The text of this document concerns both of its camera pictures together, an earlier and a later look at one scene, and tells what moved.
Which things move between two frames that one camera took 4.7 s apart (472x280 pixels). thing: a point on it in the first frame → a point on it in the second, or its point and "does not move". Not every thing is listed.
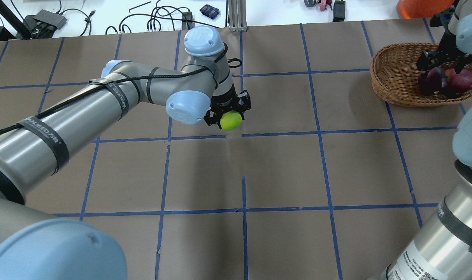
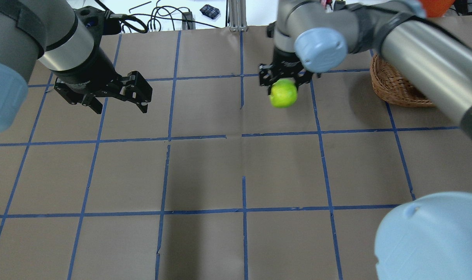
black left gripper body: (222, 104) → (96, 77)
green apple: (230, 120) → (284, 93)
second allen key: (137, 6) does not move
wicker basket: (395, 77) does not move
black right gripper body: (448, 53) → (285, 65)
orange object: (411, 9) does not move
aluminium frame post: (237, 16) does not move
